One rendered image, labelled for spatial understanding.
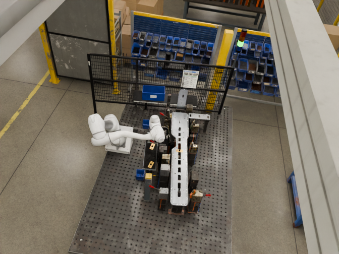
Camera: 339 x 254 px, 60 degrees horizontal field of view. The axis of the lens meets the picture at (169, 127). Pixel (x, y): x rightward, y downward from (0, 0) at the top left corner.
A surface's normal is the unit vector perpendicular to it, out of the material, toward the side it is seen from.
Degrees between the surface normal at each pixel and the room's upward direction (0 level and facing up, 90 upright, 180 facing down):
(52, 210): 0
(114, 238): 0
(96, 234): 0
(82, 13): 90
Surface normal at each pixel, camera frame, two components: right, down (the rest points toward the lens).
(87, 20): -0.16, 0.72
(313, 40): 0.10, -0.68
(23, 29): 0.98, 0.18
